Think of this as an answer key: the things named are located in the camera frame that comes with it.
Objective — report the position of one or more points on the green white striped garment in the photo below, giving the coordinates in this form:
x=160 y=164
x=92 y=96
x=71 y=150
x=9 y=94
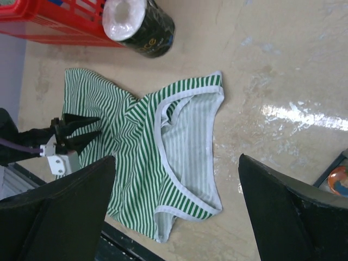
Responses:
x=162 y=145

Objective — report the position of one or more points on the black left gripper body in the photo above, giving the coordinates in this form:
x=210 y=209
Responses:
x=62 y=128

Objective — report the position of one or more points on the red plastic shopping basket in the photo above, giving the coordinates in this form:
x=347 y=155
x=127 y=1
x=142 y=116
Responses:
x=75 y=23

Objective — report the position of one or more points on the small black square frame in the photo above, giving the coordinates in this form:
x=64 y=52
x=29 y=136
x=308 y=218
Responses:
x=322 y=181

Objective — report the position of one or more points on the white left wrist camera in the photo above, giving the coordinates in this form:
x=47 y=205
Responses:
x=60 y=163

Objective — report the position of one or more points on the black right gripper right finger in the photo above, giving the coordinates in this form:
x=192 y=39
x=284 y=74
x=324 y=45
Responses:
x=292 y=220

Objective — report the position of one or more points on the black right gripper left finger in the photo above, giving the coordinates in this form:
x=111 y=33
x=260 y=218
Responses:
x=61 y=220

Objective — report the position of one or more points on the aluminium frame rail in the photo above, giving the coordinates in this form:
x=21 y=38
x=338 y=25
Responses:
x=13 y=179

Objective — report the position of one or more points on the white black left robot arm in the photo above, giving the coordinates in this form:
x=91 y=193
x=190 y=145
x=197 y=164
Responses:
x=18 y=146

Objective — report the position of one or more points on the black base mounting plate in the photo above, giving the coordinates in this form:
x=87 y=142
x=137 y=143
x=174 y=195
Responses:
x=113 y=244

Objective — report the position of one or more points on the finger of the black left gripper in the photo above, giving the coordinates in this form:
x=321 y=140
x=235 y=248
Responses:
x=79 y=143
x=77 y=121

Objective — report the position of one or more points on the black wrapped toilet roll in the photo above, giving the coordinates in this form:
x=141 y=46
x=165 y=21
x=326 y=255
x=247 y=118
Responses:
x=142 y=26

